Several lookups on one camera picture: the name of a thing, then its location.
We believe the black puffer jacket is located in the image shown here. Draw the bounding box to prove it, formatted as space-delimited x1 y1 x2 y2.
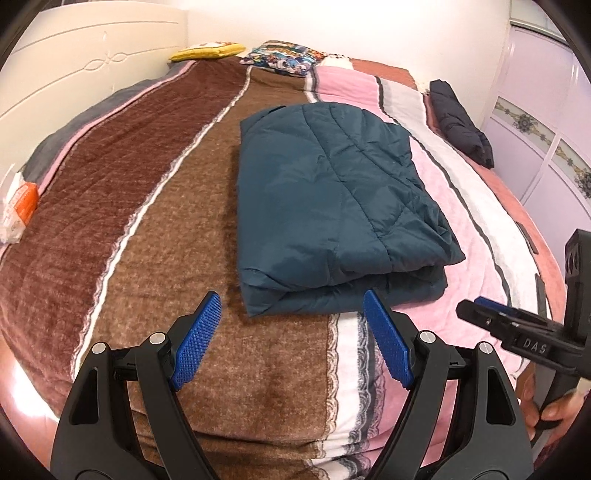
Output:
429 79 496 169

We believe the yellow pillow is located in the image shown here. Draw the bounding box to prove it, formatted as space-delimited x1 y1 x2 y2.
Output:
168 42 246 62

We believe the orange white packet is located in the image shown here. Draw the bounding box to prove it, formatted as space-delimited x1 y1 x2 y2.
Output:
0 173 40 244

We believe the person's right hand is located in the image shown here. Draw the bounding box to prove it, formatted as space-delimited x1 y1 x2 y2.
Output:
517 374 590 432

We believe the white bed headboard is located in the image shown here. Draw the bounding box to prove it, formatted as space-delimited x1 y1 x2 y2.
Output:
0 0 191 160

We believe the purple wardrobe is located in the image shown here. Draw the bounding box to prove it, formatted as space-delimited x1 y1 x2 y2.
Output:
480 9 591 259

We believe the colourful printed pillow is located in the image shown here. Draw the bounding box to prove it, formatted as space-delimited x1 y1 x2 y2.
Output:
239 41 329 79

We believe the striped brown pink blanket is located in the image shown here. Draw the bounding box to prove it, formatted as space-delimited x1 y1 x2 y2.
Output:
0 58 550 480

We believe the small white pillow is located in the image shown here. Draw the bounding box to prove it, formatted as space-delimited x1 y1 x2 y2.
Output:
323 52 354 73

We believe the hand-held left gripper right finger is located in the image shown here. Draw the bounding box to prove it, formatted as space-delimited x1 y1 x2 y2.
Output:
363 288 536 480

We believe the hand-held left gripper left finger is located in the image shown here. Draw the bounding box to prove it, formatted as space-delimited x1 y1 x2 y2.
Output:
50 291 223 480

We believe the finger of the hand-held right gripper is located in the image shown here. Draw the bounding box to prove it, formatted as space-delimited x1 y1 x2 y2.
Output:
473 296 562 332
456 300 563 366

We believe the teal puffer jacket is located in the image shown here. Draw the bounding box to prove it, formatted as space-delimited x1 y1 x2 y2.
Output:
235 102 466 318

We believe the salmon pink bed sheet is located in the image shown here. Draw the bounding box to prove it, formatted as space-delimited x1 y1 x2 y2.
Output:
346 58 573 324

